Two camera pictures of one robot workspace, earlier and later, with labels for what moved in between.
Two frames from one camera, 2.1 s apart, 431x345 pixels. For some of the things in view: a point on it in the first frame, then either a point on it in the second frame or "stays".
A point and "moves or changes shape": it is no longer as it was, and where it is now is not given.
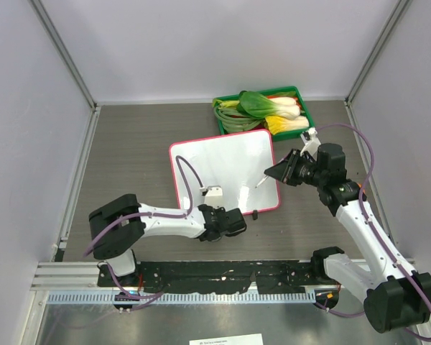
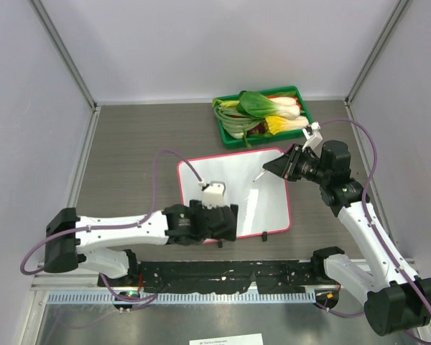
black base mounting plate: x=216 y=277 stays
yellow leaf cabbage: x=277 y=125 stays
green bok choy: x=258 y=106 stays
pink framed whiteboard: x=235 y=163 moves or changes shape
